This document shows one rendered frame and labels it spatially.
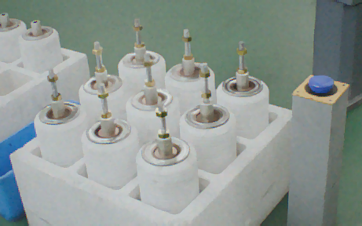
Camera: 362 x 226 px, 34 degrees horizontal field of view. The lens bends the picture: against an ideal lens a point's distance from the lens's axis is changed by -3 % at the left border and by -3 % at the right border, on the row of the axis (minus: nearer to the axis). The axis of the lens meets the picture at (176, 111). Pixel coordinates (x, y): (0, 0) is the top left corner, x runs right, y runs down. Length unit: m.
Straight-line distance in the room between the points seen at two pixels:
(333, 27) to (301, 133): 0.52
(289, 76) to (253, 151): 0.65
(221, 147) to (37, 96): 0.52
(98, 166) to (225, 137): 0.21
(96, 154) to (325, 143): 0.37
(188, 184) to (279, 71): 0.83
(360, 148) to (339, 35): 0.27
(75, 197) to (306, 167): 0.39
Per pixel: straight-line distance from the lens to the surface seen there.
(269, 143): 1.08
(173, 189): 0.92
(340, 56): 1.47
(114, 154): 0.97
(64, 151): 1.06
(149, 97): 1.06
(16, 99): 1.33
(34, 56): 1.41
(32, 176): 1.11
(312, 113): 0.96
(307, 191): 1.05
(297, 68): 1.71
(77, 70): 1.44
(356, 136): 1.43
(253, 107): 1.07
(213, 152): 1.00
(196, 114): 1.02
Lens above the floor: 0.79
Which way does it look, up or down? 31 degrees down
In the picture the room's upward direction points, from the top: 5 degrees counter-clockwise
